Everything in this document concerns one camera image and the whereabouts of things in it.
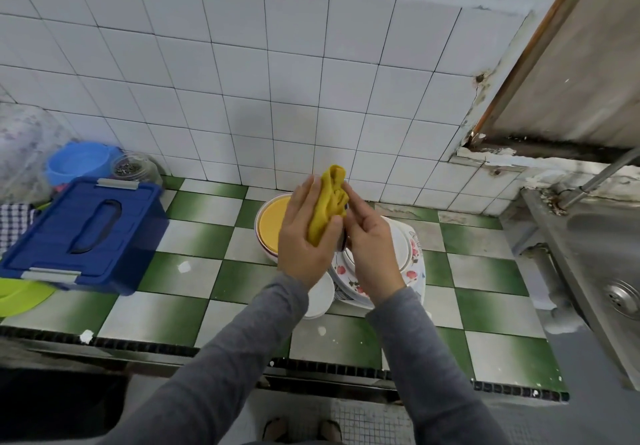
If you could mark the person's right hand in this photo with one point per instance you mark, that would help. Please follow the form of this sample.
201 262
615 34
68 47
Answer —
375 250

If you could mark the person's left hand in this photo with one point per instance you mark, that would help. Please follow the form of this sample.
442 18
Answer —
305 245

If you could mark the stack of small white bowls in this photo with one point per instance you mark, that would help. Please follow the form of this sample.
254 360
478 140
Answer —
322 300

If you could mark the person's right forearm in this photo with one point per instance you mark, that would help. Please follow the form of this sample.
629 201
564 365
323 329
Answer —
435 380

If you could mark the person's black shoe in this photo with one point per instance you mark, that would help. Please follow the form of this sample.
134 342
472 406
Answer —
275 431
330 432

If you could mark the glass jar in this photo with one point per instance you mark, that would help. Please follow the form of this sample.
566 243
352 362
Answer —
137 170

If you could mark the blue plastic box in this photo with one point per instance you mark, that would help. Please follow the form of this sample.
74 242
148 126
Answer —
85 235

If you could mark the stainless steel sink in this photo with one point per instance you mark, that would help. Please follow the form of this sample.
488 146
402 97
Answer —
595 280

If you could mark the metal faucet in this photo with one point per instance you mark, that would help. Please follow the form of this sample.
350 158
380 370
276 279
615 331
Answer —
595 180

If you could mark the blue plastic bowl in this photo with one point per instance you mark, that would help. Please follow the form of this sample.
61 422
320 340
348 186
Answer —
80 160

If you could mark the lime green plastic bowl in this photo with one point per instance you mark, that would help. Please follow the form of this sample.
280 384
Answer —
20 298

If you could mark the blue white checked cloth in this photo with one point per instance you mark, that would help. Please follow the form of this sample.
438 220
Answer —
12 228

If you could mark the clear plastic bag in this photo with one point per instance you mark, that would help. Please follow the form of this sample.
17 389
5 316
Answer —
22 155

